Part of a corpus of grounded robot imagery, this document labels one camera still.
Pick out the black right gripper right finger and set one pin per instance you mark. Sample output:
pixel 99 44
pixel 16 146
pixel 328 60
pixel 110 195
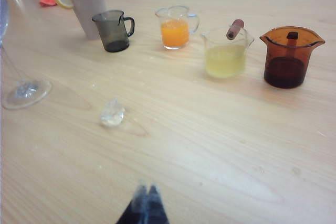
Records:
pixel 156 208

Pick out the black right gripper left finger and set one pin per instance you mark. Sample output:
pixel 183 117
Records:
pixel 134 208

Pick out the smoky grey measuring cup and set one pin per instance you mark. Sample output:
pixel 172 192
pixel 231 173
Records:
pixel 113 35

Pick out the clear cup with yellow juice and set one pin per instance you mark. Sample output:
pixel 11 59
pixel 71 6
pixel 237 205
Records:
pixel 225 61

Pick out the clear cup with orange juice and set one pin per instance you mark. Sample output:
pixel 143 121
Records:
pixel 174 35

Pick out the amber brown measuring cup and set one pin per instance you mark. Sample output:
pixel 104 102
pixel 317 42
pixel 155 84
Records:
pixel 284 69

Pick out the beige paper cup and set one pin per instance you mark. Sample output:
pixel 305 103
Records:
pixel 89 6

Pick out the clear ice cube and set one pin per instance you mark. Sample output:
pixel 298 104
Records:
pixel 113 113

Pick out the clear wine glass with ice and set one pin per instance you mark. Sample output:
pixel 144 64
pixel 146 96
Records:
pixel 27 94

